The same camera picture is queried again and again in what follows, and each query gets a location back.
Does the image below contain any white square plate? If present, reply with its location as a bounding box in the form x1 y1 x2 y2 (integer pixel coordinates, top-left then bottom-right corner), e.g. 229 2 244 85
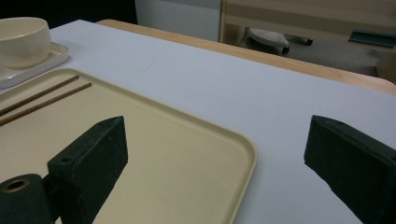
0 41 70 90

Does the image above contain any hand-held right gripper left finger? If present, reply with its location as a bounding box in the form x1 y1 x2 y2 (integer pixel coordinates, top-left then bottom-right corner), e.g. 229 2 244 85
47 115 130 224

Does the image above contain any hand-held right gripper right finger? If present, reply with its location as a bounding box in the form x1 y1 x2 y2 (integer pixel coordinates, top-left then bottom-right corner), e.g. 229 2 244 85
304 115 396 224

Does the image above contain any cream bowl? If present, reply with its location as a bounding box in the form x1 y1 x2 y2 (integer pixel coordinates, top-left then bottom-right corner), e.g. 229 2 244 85
0 17 52 70

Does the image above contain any brown wooden chopstick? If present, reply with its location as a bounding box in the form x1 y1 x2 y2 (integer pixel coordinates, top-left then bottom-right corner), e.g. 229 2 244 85
0 81 93 127
0 75 80 117

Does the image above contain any wooden cabinet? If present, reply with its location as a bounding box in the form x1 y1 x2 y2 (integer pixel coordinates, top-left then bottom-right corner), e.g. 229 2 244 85
219 0 396 85

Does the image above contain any beige tray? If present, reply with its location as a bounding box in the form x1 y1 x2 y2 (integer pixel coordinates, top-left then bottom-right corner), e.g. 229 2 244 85
0 67 259 224

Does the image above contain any grey chair base foot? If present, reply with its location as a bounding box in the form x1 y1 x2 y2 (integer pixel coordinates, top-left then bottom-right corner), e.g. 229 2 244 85
244 26 314 56

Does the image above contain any wooden table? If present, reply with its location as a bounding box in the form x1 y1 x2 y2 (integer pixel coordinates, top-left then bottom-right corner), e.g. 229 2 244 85
96 19 396 96

